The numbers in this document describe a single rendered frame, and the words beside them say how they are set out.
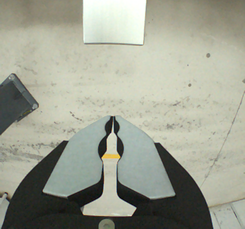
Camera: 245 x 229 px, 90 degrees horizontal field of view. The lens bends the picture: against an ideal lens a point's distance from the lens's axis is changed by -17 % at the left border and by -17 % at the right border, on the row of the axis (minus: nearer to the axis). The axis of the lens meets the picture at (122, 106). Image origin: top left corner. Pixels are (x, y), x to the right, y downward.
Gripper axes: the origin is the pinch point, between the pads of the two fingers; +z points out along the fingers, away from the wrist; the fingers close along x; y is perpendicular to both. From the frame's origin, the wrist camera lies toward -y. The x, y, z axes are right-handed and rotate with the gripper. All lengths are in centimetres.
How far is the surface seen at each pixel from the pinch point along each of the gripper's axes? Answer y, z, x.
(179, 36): -9, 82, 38
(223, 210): 225, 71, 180
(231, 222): 225, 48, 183
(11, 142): 84, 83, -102
